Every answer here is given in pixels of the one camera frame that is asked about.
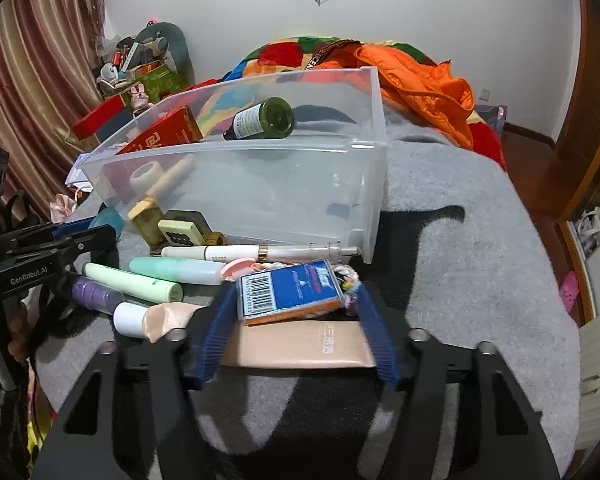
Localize purple box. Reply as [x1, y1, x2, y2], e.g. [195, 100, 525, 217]
[472, 104, 508, 133]

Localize red flat box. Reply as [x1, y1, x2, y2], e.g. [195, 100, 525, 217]
[72, 96, 140, 141]

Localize paper sheets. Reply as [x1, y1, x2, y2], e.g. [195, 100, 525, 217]
[65, 165, 98, 193]

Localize green cardboard box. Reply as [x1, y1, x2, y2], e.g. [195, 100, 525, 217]
[145, 62, 186, 103]

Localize purple bottle dark cap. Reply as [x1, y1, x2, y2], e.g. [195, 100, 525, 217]
[70, 275, 126, 316]

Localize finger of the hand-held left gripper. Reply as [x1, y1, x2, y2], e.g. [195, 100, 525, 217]
[0, 224, 119, 274]
[4, 216, 101, 249]

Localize clear plastic bin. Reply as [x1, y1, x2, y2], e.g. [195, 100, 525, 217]
[75, 66, 388, 265]

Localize orange jacket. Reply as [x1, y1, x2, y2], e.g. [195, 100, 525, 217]
[352, 42, 476, 148]

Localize striped curtain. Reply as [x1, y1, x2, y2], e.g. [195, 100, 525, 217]
[0, 0, 108, 221]

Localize blue card box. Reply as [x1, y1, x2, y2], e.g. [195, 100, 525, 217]
[236, 259, 346, 328]

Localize white pen-shaped tube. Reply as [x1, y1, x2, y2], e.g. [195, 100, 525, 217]
[161, 242, 363, 263]

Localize beige tube white cap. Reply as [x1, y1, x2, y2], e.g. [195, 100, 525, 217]
[112, 301, 381, 370]

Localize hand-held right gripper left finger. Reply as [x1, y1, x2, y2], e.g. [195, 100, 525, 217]
[32, 280, 241, 480]

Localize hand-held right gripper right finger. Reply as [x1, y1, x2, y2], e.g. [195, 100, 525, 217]
[355, 284, 561, 480]

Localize small olive rectangular box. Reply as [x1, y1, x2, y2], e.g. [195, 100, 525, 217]
[157, 210, 213, 247]

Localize mint green tube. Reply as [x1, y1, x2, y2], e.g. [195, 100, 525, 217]
[129, 256, 228, 286]

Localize multicolour charm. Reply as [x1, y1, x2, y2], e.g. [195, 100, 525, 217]
[332, 265, 363, 317]

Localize pink bunny toy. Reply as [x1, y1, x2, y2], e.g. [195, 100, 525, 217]
[130, 85, 153, 111]

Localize pink slipper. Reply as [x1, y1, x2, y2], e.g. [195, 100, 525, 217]
[557, 271, 580, 311]

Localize light green tube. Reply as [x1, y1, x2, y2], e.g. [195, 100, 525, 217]
[82, 262, 184, 303]

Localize white tape roll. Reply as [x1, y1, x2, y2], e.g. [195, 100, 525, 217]
[129, 161, 163, 196]

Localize teal round container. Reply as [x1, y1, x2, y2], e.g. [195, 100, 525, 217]
[91, 208, 126, 238]

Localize pink braided bracelet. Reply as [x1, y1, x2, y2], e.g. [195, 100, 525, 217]
[220, 257, 301, 281]

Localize black printed strap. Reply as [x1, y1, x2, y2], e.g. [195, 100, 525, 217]
[305, 40, 361, 73]

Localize colourful patchwork quilt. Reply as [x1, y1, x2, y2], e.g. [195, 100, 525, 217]
[225, 36, 506, 171]

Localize red printed box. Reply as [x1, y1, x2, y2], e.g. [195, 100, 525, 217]
[115, 105, 204, 156]

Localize dark green spray bottle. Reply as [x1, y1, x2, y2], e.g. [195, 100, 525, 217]
[223, 97, 296, 141]

